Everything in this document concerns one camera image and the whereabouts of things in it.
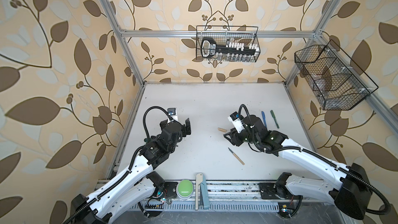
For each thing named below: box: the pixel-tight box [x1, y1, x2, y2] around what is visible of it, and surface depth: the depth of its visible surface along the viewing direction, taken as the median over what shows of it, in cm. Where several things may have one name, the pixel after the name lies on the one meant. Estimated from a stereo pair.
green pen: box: [269, 109, 280, 129], surface depth 103 cm
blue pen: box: [261, 110, 267, 129], surface depth 104 cm
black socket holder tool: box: [200, 37, 259, 59], surface depth 84 cm
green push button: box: [176, 178, 194, 200], surface depth 74 cm
